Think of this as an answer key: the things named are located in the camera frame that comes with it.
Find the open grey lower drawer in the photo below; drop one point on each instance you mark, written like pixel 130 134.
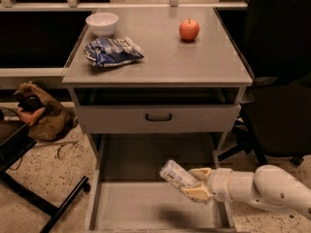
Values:
pixel 129 196

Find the white ceramic bowl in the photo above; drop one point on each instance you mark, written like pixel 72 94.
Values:
pixel 102 24

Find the black drawer handle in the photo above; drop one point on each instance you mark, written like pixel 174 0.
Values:
pixel 155 118

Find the blue chip bag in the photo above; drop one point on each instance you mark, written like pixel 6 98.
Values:
pixel 112 53

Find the red apple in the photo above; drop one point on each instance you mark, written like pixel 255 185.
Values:
pixel 189 29

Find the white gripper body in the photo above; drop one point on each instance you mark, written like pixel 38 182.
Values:
pixel 219 183

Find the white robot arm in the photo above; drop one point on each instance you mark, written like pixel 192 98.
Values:
pixel 269 188

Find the black office chair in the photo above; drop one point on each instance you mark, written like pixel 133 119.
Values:
pixel 274 39

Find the black stand on left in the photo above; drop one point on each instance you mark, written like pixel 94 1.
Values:
pixel 51 172

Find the grey upper drawer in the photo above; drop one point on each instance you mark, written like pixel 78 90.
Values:
pixel 131 119

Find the brown bag on floor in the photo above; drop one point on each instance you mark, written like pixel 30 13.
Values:
pixel 47 118

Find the blue label plastic bottle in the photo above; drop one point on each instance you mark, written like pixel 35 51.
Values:
pixel 176 175

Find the grey drawer cabinet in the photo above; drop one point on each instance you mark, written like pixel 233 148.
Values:
pixel 173 72

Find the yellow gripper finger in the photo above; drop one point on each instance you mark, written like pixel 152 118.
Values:
pixel 197 192
pixel 201 174

